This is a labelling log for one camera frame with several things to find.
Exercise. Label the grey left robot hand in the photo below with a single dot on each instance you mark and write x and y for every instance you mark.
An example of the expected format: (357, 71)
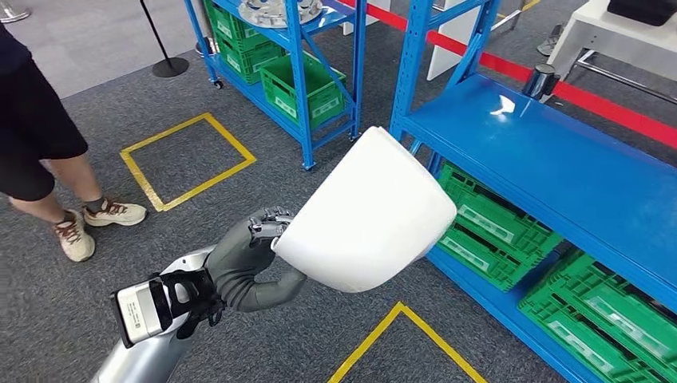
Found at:
(238, 264)

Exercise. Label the white curved plastic part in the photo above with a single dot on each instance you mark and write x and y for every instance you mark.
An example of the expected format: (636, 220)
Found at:
(365, 222)

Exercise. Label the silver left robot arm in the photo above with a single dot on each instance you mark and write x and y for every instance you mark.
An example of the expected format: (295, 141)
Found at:
(143, 359)

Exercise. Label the blue metal shelf rack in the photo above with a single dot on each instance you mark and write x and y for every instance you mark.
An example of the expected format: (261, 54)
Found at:
(297, 79)
(555, 158)

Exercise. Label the yellow floor tape square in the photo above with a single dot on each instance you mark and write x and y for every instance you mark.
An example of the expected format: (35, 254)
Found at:
(365, 343)
(143, 174)

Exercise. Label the black stanchion with round base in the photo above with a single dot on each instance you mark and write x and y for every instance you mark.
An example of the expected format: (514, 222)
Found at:
(170, 67)

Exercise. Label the person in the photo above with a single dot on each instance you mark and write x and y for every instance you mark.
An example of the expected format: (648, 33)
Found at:
(32, 121)

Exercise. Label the silver wheel cover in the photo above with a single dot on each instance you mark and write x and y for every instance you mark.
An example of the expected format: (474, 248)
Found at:
(264, 13)

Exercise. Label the white desk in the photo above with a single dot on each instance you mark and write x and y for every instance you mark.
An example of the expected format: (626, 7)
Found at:
(439, 63)
(597, 31)

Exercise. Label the chrome stanchion base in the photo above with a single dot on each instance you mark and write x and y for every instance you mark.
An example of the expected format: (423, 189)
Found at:
(13, 13)

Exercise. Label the person's foot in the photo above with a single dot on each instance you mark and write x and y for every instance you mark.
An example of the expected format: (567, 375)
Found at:
(551, 41)

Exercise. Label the red barrier belt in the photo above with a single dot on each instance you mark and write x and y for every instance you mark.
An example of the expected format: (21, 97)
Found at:
(624, 116)

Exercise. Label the black case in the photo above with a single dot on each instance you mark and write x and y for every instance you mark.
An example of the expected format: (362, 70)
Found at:
(642, 10)

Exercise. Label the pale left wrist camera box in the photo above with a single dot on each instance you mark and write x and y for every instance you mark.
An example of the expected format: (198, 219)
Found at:
(135, 312)

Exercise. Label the chrome barrier post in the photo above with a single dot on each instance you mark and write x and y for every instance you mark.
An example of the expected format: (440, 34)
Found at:
(539, 82)

